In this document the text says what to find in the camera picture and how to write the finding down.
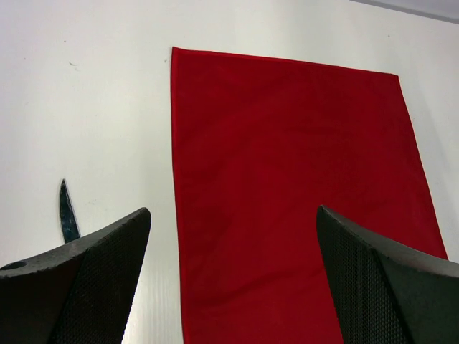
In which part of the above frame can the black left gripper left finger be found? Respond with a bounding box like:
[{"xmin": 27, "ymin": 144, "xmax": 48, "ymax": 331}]
[{"xmin": 1, "ymin": 208, "xmax": 151, "ymax": 343}]

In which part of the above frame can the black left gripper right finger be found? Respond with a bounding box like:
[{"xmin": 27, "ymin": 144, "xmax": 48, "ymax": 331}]
[{"xmin": 316, "ymin": 206, "xmax": 458, "ymax": 344}]

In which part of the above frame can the red cloth napkin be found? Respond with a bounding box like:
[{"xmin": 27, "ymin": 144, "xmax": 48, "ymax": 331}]
[{"xmin": 171, "ymin": 48, "xmax": 447, "ymax": 343}]

